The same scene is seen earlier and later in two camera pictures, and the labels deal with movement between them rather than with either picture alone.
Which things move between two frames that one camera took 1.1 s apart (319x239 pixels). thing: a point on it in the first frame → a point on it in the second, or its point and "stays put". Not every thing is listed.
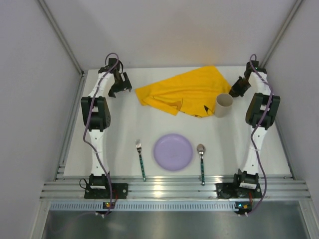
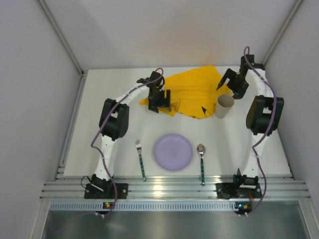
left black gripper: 122,83 → 158,100
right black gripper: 239,86 → 234,81
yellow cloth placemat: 195,93 stays put
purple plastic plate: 173,152 stays put
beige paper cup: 223,105 stays put
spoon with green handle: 201,150 stays put
